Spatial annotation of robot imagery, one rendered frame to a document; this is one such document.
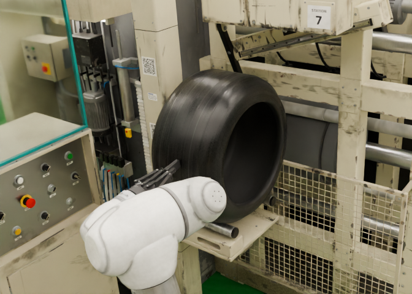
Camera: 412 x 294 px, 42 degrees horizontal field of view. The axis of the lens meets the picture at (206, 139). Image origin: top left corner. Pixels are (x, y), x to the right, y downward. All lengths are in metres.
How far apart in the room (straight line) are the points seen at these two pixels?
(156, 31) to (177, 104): 0.31
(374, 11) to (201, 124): 0.74
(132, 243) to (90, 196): 1.36
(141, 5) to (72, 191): 0.83
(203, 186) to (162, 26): 1.08
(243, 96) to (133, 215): 0.96
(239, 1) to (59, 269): 1.33
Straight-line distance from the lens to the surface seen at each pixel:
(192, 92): 1.99
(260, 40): 2.30
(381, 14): 2.04
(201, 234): 2.22
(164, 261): 1.14
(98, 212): 1.71
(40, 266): 2.33
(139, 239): 1.10
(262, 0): 2.09
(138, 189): 1.79
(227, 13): 2.19
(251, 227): 2.35
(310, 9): 1.99
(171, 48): 2.17
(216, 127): 1.88
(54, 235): 2.32
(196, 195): 1.15
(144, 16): 2.13
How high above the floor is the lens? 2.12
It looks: 25 degrees down
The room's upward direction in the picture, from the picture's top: 4 degrees counter-clockwise
